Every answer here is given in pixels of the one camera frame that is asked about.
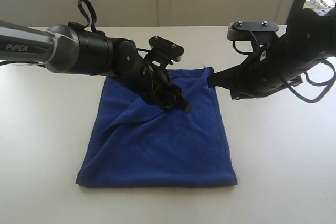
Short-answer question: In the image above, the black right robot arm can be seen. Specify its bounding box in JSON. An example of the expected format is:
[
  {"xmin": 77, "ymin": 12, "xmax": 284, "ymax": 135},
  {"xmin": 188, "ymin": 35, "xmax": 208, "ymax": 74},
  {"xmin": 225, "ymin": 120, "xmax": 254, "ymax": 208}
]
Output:
[{"xmin": 207, "ymin": 8, "xmax": 335, "ymax": 103}]

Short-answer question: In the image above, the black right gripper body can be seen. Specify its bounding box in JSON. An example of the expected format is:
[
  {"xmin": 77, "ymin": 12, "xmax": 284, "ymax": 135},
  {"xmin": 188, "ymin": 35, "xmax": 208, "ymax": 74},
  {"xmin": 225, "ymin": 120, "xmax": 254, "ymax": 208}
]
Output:
[{"xmin": 230, "ymin": 8, "xmax": 331, "ymax": 100}]

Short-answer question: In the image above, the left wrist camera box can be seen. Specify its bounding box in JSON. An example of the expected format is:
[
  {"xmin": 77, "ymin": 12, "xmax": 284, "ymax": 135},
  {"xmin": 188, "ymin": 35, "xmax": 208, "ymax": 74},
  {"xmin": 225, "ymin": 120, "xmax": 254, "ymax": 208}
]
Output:
[{"xmin": 149, "ymin": 36, "xmax": 184, "ymax": 62}]

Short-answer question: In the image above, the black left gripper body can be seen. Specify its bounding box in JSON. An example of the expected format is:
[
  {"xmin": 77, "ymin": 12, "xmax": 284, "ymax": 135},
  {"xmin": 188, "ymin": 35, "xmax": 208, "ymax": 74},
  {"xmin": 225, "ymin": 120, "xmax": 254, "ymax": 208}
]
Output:
[{"xmin": 110, "ymin": 39, "xmax": 181, "ymax": 111}]

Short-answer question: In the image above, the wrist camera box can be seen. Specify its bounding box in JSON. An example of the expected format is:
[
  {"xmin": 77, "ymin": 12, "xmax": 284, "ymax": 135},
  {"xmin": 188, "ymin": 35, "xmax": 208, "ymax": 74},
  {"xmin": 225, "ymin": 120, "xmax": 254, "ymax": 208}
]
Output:
[
  {"xmin": 149, "ymin": 36, "xmax": 184, "ymax": 62},
  {"xmin": 227, "ymin": 20, "xmax": 279, "ymax": 44}
]

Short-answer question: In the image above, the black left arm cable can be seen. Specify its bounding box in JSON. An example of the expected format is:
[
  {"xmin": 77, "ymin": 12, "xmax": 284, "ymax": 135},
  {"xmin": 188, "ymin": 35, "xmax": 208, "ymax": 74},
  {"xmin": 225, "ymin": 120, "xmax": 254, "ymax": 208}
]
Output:
[{"xmin": 77, "ymin": 0, "xmax": 98, "ymax": 35}]

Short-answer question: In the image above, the blue towel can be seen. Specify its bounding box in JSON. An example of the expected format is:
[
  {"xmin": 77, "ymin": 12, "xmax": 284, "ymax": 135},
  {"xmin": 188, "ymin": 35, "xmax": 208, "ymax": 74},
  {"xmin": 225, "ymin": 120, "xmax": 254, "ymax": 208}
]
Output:
[{"xmin": 75, "ymin": 67, "xmax": 238, "ymax": 188}]

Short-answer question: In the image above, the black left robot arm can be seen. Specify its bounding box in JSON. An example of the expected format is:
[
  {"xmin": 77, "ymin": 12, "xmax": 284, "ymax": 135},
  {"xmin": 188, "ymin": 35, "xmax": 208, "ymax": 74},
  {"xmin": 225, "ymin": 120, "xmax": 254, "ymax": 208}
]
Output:
[{"xmin": 1, "ymin": 22, "xmax": 192, "ymax": 113}]

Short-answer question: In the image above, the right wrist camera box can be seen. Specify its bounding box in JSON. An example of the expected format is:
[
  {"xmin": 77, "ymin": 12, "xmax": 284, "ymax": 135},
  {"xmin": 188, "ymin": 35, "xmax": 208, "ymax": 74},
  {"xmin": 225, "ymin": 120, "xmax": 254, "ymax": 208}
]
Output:
[{"xmin": 227, "ymin": 20, "xmax": 279, "ymax": 44}]

